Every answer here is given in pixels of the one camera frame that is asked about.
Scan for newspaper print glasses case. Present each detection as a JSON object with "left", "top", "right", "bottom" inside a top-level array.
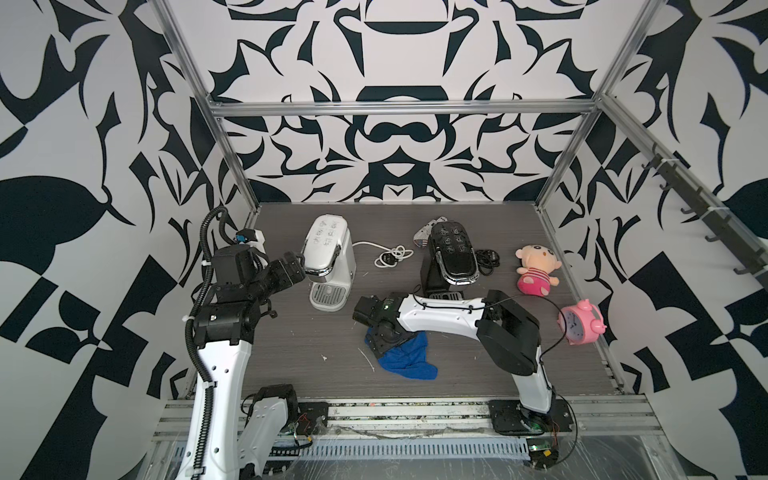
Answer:
[{"left": 413, "top": 216, "right": 447, "bottom": 248}]

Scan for pink plush pig toy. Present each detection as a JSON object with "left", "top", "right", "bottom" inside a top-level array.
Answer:
[{"left": 515, "top": 245, "right": 562, "bottom": 297}]

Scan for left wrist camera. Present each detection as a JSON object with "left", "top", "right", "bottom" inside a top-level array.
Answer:
[{"left": 235, "top": 228, "right": 265, "bottom": 253}]

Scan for blue cleaning cloth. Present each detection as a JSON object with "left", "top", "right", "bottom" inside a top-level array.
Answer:
[{"left": 374, "top": 332, "right": 438, "bottom": 381}]

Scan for black coffee machine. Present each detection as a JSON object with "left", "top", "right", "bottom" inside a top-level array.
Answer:
[{"left": 420, "top": 220, "right": 480, "bottom": 300}]

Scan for white coiled power cable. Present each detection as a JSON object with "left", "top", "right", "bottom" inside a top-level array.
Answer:
[{"left": 352, "top": 241, "right": 415, "bottom": 269}]

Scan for white coffee machine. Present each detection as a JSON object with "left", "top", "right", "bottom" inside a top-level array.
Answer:
[{"left": 302, "top": 214, "right": 356, "bottom": 312}]

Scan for wall hook rail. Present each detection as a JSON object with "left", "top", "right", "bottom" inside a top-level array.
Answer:
[{"left": 641, "top": 143, "right": 768, "bottom": 277}]

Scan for pink alarm clock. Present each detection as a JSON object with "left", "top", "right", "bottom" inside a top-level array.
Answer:
[{"left": 557, "top": 299, "right": 607, "bottom": 346}]

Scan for black coiled power cable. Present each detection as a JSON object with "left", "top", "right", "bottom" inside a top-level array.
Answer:
[{"left": 475, "top": 248, "right": 502, "bottom": 276}]

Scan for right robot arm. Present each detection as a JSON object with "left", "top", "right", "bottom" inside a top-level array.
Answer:
[{"left": 352, "top": 290, "right": 555, "bottom": 415}]

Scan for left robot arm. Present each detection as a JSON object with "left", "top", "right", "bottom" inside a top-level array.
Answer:
[{"left": 177, "top": 206, "right": 305, "bottom": 479}]

